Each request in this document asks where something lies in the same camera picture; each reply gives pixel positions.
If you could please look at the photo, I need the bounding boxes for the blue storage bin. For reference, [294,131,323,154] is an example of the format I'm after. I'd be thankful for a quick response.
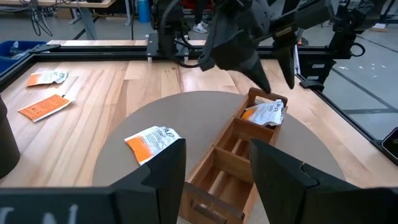
[0,40,47,75]

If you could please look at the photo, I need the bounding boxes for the wooden tea organizer box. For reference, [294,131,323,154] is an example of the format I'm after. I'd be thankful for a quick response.
[178,87,289,224]

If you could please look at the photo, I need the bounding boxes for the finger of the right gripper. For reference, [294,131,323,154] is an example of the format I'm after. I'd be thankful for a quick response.
[272,34,297,90]
[210,11,272,95]

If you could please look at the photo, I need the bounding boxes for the person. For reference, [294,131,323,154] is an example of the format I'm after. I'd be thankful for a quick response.
[191,0,215,34]

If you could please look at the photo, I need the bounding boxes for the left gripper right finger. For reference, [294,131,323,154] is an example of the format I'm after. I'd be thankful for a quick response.
[249,139,361,224]

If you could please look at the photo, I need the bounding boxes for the wooden work table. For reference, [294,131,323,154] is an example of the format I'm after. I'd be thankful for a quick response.
[0,0,116,40]

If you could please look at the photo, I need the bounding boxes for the blue barrel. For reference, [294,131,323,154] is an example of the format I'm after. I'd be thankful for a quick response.
[137,0,151,24]

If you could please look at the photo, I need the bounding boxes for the black metal table frame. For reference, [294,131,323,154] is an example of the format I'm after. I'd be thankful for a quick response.
[0,39,398,167]

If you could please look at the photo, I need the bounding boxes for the orange white tea packet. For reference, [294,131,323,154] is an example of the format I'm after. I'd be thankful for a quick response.
[241,98,287,127]
[17,94,75,123]
[26,70,68,87]
[124,125,182,166]

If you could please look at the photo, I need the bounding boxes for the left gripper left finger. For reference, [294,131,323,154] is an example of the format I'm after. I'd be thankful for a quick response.
[110,138,187,224]

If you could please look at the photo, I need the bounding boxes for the round grey placemat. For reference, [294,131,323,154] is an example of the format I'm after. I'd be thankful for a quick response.
[92,90,346,224]

